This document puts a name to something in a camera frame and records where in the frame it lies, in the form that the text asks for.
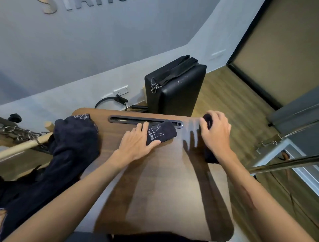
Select person's left hand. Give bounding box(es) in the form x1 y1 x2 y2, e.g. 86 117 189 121
116 121 162 164

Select person's right hand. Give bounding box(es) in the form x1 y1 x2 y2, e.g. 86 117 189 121
199 110 233 160

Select dark navy towel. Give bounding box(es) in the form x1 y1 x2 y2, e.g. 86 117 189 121
202 113 220 165
145 121 177 146
0 113 101 240

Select person's left forearm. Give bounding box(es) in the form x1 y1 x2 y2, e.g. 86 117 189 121
4 152 131 242

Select person's right forearm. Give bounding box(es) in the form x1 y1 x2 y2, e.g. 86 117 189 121
219 149 314 242

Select person's black shorts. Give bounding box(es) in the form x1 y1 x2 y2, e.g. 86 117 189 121
66 231 208 242

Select brown wooden side table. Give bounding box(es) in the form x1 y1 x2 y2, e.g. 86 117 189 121
72 107 235 242

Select black padded box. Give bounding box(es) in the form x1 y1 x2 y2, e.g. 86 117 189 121
144 55 207 117

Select grey panel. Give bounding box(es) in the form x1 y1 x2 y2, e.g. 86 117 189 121
266 86 319 135

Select chrome tower pole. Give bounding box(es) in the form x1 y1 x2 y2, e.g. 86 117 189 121
0 113 50 151

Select black exercise ring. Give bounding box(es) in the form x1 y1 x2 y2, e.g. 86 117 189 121
94 94 129 111

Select white wall socket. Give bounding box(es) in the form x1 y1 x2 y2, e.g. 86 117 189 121
113 85 130 96

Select silver metal frame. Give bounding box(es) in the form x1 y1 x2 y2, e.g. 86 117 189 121
251 138 319 197

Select chrome frame pole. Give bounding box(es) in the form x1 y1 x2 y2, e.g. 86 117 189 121
247 154 319 175

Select black strap with metal clips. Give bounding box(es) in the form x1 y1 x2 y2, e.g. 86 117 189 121
150 55 199 94

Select wooden tower frame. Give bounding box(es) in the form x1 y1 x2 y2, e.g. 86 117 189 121
0 121 55 160

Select brown blind with black frame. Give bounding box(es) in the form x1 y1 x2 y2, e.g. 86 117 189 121
226 0 319 111

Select grey wall letters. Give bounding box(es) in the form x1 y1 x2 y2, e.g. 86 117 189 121
37 0 135 15

